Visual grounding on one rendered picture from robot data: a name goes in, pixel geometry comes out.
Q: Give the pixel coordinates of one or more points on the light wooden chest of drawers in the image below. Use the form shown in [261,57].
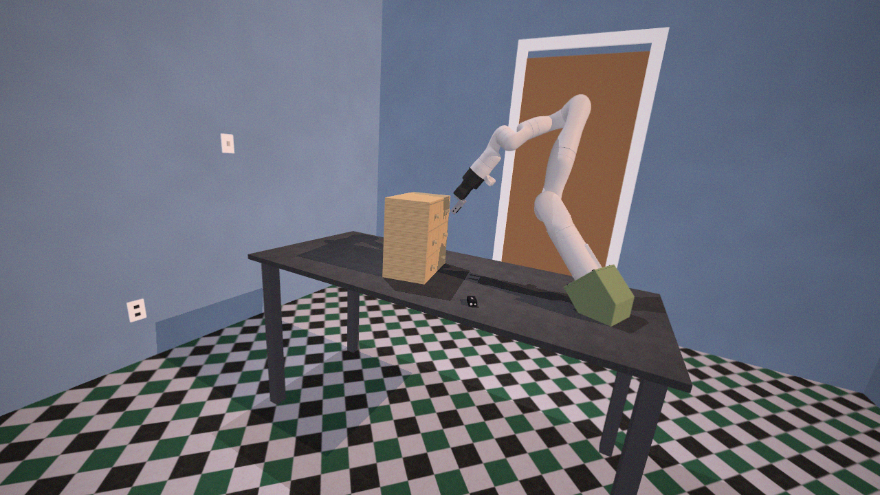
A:
[406,224]

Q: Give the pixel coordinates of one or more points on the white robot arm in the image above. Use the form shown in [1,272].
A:
[548,206]

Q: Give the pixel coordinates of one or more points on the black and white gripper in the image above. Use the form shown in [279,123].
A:
[473,178]

